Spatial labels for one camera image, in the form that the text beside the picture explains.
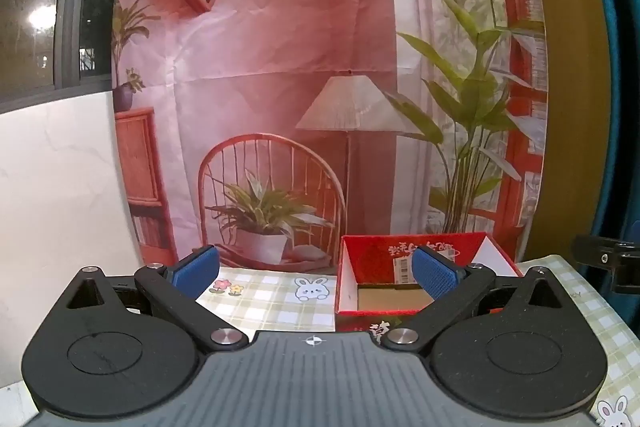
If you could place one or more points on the printed room scene wall cloth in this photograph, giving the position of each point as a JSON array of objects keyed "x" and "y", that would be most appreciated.
[{"x": 300, "y": 32}]

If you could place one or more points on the teal panel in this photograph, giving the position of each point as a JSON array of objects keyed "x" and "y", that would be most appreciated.
[{"x": 625, "y": 107}]

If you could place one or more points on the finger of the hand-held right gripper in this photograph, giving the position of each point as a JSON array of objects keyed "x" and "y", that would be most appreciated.
[{"x": 597, "y": 252}]

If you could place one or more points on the red strawberry print box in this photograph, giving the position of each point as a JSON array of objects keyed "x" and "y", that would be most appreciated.
[{"x": 372, "y": 257}]

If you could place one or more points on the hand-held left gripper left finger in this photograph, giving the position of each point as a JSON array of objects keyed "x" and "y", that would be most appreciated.
[{"x": 196, "y": 271}]

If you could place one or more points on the dark window with grey frame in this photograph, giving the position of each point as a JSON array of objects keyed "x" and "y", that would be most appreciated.
[{"x": 35, "y": 7}]

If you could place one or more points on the checked green tablecloth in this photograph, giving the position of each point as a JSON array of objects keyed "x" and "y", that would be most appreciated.
[{"x": 280, "y": 307}]

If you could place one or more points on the olive yellow panel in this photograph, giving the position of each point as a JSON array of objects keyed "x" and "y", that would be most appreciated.
[{"x": 570, "y": 82}]

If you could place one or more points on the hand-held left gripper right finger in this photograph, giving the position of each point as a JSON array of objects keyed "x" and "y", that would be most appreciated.
[{"x": 434, "y": 276}]

